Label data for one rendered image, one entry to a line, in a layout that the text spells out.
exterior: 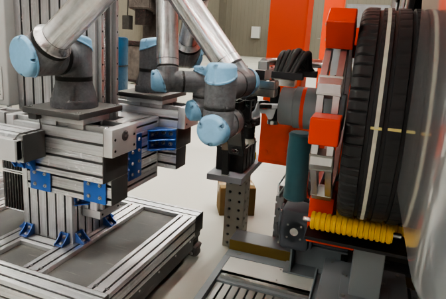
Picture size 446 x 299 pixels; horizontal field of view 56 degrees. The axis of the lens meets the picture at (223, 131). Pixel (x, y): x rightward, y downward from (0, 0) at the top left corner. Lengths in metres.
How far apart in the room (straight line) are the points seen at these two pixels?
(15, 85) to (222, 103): 1.03
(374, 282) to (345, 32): 0.83
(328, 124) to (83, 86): 0.77
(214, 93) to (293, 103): 0.46
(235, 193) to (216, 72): 1.25
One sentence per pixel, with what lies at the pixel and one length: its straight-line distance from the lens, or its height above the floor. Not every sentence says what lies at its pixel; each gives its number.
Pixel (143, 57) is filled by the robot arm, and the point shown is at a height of 0.96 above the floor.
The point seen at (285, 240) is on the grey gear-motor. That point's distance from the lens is 1.79.
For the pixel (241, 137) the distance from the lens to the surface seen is 1.16.
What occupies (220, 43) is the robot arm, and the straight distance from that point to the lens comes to 1.11.
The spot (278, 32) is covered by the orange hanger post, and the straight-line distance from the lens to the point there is 1.84.
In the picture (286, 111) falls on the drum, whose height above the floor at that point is 0.84.
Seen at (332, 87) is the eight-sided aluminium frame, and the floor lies 0.96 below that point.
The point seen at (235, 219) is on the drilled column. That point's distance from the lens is 2.20.
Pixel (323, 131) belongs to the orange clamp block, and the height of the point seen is 0.85.
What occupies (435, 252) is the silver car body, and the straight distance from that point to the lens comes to 0.58.
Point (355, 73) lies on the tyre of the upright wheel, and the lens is 1.12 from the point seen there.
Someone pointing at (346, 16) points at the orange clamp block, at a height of 1.14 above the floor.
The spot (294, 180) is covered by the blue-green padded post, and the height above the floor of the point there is 0.56.
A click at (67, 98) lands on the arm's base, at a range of 1.40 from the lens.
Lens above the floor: 1.07
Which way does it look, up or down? 13 degrees down
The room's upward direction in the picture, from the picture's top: 3 degrees clockwise
